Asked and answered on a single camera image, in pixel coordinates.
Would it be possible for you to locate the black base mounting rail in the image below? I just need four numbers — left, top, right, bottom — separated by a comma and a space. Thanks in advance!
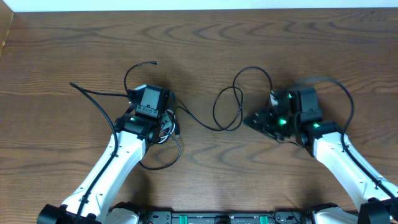
142, 210, 315, 224

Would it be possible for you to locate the black usb cable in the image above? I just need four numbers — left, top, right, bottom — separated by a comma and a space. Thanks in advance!
123, 60, 274, 171

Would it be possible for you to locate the black left camera cable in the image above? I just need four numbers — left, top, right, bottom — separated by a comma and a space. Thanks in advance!
68, 82, 131, 224

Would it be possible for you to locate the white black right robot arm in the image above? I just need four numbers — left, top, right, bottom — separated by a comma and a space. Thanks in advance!
244, 88, 397, 223

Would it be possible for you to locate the black right camera cable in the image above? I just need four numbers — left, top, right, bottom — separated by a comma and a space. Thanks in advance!
295, 76, 398, 200

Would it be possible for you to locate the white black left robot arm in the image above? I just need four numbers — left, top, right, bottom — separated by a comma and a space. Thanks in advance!
37, 104, 176, 223

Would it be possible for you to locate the white usb cable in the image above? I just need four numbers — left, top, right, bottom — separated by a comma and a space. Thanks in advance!
157, 108, 178, 144

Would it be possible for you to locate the black camera cable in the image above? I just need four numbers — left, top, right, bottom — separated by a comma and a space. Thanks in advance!
68, 82, 131, 224
295, 76, 398, 200

